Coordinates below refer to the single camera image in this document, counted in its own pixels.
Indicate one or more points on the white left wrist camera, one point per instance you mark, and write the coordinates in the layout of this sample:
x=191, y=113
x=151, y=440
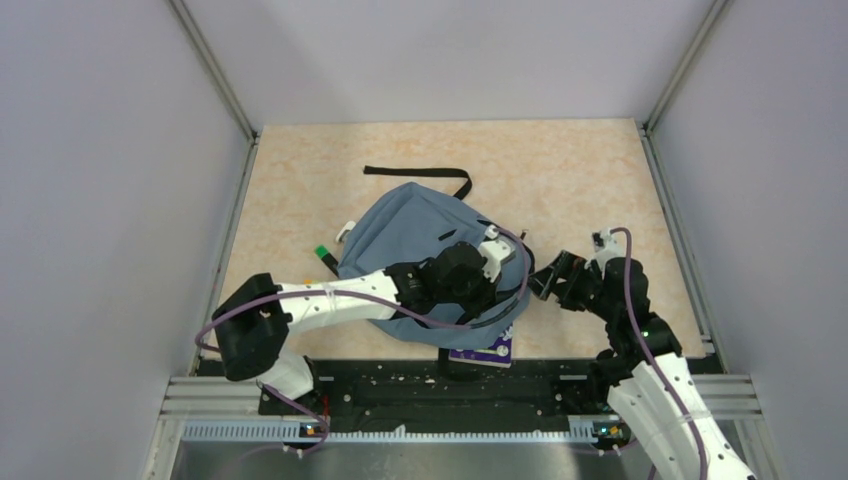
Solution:
x=497, y=250

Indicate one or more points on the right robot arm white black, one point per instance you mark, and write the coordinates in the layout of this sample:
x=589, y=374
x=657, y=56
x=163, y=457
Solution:
x=643, y=376

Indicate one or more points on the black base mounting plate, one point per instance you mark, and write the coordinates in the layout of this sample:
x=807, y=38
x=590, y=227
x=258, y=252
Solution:
x=422, y=396

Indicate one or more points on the blue grey student backpack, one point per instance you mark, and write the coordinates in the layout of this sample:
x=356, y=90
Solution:
x=412, y=223

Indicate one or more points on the pink white small eraser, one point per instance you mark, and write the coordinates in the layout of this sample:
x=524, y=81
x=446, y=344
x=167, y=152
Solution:
x=345, y=231

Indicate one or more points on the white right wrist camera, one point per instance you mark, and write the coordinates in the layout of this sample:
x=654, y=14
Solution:
x=606, y=248

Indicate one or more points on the purple game card pack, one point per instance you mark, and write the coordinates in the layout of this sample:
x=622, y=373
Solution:
x=499, y=354

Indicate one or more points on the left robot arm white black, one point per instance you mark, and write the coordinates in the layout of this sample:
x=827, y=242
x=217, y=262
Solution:
x=252, y=325

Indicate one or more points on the aluminium front rail frame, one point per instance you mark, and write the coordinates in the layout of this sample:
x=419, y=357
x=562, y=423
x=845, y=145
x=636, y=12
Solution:
x=207, y=406

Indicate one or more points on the green capped black marker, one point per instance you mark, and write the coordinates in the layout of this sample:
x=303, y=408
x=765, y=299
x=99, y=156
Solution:
x=327, y=259

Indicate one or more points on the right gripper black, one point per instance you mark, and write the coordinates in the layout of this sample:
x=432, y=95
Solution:
x=567, y=266

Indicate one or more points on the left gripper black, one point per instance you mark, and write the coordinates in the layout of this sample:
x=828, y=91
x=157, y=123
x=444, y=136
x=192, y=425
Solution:
x=487, y=297

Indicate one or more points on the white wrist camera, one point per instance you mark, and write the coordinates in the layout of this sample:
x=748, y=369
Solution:
x=606, y=248
x=497, y=250

